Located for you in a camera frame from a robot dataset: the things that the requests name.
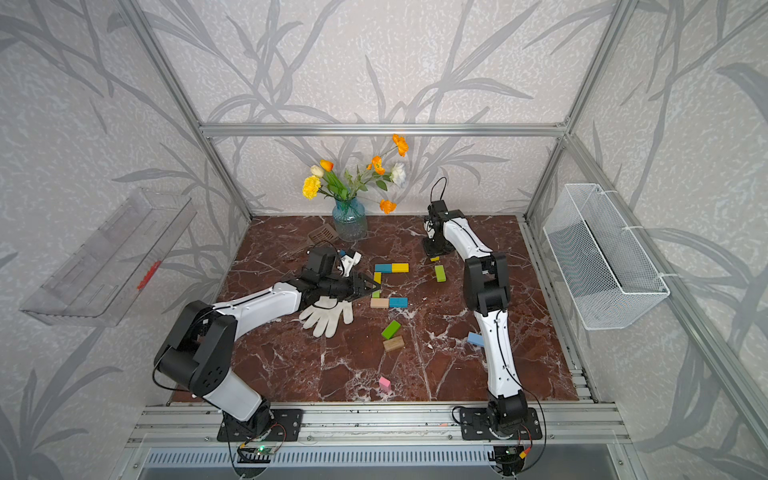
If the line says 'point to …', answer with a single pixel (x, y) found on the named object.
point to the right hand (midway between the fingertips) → (433, 250)
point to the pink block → (385, 384)
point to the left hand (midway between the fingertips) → (375, 288)
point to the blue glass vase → (349, 220)
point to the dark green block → (391, 329)
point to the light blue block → (476, 339)
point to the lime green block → (441, 276)
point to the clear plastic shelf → (101, 280)
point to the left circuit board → (256, 455)
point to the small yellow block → (437, 258)
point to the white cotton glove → (325, 314)
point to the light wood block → (379, 303)
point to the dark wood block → (394, 343)
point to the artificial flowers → (323, 180)
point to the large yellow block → (400, 267)
